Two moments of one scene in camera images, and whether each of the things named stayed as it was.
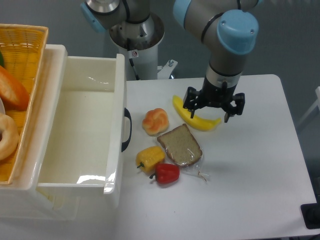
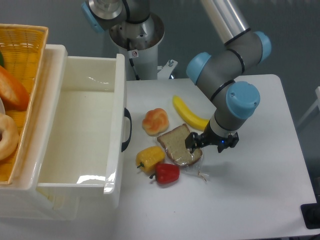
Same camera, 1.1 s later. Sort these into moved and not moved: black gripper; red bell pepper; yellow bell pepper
Moved: black gripper
Not moved: red bell pepper; yellow bell pepper
